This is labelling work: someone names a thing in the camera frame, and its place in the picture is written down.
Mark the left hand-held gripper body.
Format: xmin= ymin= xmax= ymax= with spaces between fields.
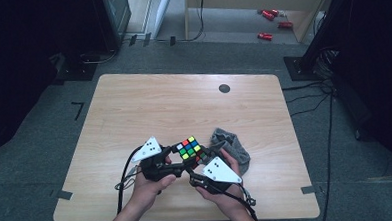
xmin=130 ymin=134 xmax=187 ymax=183

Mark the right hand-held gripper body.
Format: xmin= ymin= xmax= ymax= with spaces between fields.
xmin=187 ymin=155 xmax=244 ymax=197

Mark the multicoloured puzzle cube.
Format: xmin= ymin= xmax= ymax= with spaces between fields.
xmin=174 ymin=134 xmax=209 ymax=170

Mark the grey terry cloth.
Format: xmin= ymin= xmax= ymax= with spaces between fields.
xmin=209 ymin=125 xmax=253 ymax=178

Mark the person's right hand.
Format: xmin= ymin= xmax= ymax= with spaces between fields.
xmin=194 ymin=147 xmax=249 ymax=221

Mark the person's left hand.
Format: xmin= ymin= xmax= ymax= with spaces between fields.
xmin=125 ymin=155 xmax=179 ymax=215

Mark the grey tape strip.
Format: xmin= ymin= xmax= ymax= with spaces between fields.
xmin=300 ymin=184 xmax=318 ymax=196
xmin=49 ymin=188 xmax=74 ymax=202

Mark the black floor plate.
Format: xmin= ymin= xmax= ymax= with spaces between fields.
xmin=52 ymin=50 xmax=100 ymax=84

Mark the black stand base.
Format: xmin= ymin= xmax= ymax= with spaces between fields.
xmin=283 ymin=54 xmax=319 ymax=83

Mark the black cabinet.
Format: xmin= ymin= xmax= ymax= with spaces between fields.
xmin=90 ymin=0 xmax=134 ymax=53

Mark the white panel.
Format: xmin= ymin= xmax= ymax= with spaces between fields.
xmin=143 ymin=0 xmax=177 ymax=37

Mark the black curtain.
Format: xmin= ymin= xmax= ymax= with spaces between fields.
xmin=325 ymin=0 xmax=392 ymax=178
xmin=0 ymin=0 xmax=112 ymax=158

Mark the black stand pole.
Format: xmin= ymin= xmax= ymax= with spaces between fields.
xmin=297 ymin=0 xmax=353 ymax=72

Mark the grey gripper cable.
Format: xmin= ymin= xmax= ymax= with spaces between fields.
xmin=112 ymin=166 xmax=143 ymax=192

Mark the black looped floor cable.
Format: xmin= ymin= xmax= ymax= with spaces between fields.
xmin=78 ymin=48 xmax=119 ymax=66

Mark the long black floor cable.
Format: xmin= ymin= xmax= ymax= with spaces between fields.
xmin=315 ymin=90 xmax=341 ymax=221

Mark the black hanging cable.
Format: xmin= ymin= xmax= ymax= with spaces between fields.
xmin=174 ymin=0 xmax=208 ymax=43

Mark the bundle of cables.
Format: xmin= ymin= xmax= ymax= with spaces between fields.
xmin=312 ymin=47 xmax=342 ymax=81

